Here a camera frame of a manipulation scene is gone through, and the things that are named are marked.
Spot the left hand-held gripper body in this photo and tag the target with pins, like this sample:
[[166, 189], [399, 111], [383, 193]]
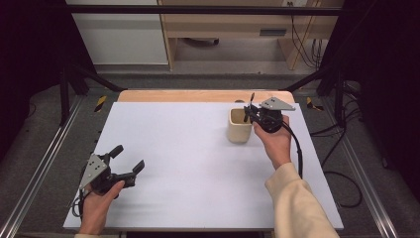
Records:
[[94, 172]]

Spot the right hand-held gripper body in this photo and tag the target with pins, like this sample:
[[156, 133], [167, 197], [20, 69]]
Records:
[[274, 117]]

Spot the beige square cup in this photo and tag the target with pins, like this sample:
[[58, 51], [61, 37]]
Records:
[[238, 132]]

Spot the person's right hand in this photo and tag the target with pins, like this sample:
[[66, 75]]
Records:
[[277, 145]]

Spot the person's left hand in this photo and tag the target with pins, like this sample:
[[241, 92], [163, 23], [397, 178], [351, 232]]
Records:
[[95, 208]]

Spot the white table mat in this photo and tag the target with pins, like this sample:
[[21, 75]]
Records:
[[185, 158]]

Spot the wooden table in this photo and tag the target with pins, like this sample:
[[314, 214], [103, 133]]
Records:
[[198, 96]]

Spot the light wooden desk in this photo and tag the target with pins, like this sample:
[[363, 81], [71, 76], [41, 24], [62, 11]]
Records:
[[231, 24]]

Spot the white cabinet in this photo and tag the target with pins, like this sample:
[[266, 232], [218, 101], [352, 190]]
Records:
[[122, 36]]

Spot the white power strip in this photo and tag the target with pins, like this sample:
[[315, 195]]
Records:
[[295, 2]]

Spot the black curtain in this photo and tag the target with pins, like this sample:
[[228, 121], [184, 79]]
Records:
[[389, 82], [29, 66]]

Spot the aluminium floor rail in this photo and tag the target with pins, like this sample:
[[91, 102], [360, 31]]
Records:
[[43, 165], [366, 185]]

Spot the black metal frame stand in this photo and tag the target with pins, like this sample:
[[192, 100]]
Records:
[[64, 95], [338, 95]]

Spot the black horizontal frame bar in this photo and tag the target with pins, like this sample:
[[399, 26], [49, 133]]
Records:
[[198, 10]]

